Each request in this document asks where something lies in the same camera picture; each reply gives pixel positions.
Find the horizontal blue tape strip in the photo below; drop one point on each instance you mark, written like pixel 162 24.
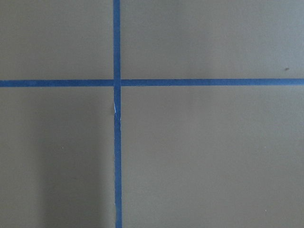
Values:
pixel 153 82

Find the vertical blue tape strip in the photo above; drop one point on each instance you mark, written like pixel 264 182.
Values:
pixel 117 115

